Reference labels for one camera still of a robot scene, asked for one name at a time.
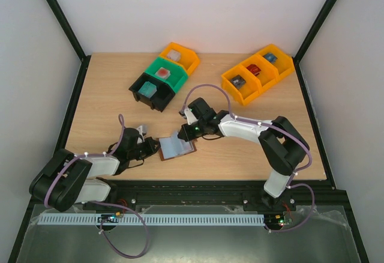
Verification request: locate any yellow bin middle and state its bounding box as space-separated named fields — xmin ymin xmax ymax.
xmin=239 ymin=54 xmax=278 ymax=94

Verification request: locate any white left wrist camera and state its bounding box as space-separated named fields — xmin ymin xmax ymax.
xmin=136 ymin=124 xmax=148 ymax=144

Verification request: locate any black frame post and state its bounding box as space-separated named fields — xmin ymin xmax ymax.
xmin=31 ymin=0 xmax=88 ymax=61
xmin=293 ymin=0 xmax=353 ymax=61

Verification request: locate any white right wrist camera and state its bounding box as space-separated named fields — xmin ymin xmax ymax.
xmin=179 ymin=107 xmax=198 ymax=125

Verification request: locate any brown leather card holder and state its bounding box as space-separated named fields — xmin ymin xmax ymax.
xmin=158 ymin=131 xmax=197 ymax=161

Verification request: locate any white slotted cable duct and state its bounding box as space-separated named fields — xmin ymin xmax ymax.
xmin=37 ymin=213 xmax=265 ymax=226

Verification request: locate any black bin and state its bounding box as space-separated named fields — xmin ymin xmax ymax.
xmin=129 ymin=73 xmax=175 ymax=112

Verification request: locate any teal card stack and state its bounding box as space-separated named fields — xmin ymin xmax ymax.
xmin=138 ymin=81 xmax=157 ymax=98

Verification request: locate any black frame post left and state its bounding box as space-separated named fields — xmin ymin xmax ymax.
xmin=31 ymin=0 xmax=88 ymax=61

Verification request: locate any yellow bin left group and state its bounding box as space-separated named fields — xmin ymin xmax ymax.
xmin=160 ymin=42 xmax=200 ymax=76

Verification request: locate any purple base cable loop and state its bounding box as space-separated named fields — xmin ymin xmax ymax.
xmin=97 ymin=203 xmax=151 ymax=258

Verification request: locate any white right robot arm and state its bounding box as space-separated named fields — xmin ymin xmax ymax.
xmin=178 ymin=98 xmax=310 ymax=210

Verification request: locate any yellow bin near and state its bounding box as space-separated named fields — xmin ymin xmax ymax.
xmin=221 ymin=64 xmax=261 ymax=106

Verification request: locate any green bin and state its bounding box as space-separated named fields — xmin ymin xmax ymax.
xmin=145 ymin=57 xmax=188 ymax=93

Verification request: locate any red white card stack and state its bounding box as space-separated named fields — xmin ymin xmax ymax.
xmin=155 ymin=67 xmax=170 ymax=80

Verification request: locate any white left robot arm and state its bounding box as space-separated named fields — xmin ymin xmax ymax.
xmin=29 ymin=125 xmax=160 ymax=212

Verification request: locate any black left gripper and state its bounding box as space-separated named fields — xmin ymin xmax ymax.
xmin=128 ymin=137 xmax=163 ymax=160

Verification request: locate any grey VIP card stack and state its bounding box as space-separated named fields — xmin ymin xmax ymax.
xmin=230 ymin=74 xmax=246 ymax=89

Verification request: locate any black frame post right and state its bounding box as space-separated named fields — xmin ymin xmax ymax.
xmin=293 ymin=0 xmax=353 ymax=61

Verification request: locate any blue card stack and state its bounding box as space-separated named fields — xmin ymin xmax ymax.
xmin=263 ymin=52 xmax=277 ymax=64

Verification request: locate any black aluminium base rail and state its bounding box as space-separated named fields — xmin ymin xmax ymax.
xmin=101 ymin=180 xmax=304 ymax=208

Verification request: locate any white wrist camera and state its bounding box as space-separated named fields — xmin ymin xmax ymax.
xmin=179 ymin=107 xmax=198 ymax=125
xmin=136 ymin=124 xmax=148 ymax=144

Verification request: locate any yellow bin far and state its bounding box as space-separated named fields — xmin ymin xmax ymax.
xmin=257 ymin=44 xmax=295 ymax=82

